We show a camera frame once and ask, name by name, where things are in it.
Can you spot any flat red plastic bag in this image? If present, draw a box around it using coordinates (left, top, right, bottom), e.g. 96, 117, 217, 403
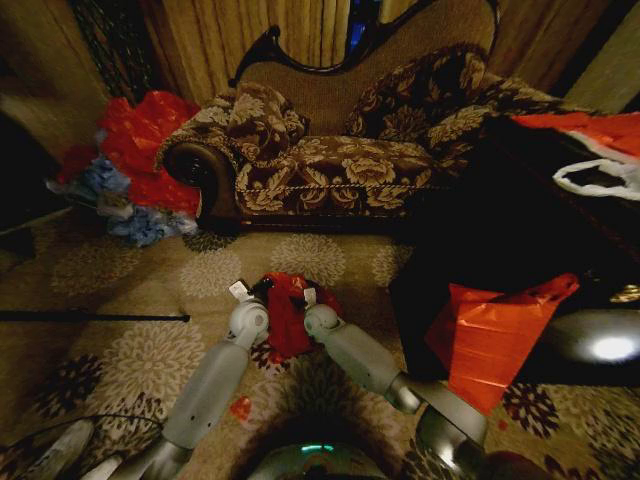
509, 112, 640, 162

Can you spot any red plastic garbage bag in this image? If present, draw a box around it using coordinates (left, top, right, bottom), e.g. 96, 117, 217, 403
263, 272, 344, 359

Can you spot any large creased red bag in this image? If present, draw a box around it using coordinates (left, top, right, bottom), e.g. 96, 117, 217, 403
424, 272, 581, 416

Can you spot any black looping cable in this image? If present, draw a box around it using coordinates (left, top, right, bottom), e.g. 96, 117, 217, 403
0, 412, 167, 454

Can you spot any small red plastic scrap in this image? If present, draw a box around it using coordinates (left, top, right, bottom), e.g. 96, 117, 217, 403
229, 396, 254, 422

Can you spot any beige pleated curtain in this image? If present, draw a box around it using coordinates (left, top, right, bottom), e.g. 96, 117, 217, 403
142, 0, 354, 104

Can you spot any black low table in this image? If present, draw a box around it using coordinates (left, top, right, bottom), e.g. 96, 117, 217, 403
388, 115, 640, 387

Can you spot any floral brown chaise sofa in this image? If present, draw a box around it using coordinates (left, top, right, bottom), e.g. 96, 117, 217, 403
155, 0, 591, 234

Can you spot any dark cabinet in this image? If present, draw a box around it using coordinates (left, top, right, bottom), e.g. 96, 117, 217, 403
0, 113, 67, 232

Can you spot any pile of red bags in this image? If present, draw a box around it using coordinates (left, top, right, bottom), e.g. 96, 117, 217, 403
97, 89, 202, 217

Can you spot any crumpled blue plastic bag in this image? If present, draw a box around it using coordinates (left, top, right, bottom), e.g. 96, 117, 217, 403
82, 154, 132, 202
106, 205, 199, 248

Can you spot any floral brown sofa bolster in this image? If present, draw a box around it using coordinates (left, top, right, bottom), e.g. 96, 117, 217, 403
344, 44, 492, 147

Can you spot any white plastic bag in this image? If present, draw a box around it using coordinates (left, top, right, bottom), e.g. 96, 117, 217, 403
552, 158, 640, 202

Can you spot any thin black rod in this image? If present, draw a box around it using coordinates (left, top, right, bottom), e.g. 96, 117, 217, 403
0, 310, 192, 324

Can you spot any floral brown sofa cushion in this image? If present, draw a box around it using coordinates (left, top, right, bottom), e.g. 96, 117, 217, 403
226, 82, 312, 169

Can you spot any floral patterned carpet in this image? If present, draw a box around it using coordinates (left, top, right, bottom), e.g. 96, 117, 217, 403
0, 209, 640, 480

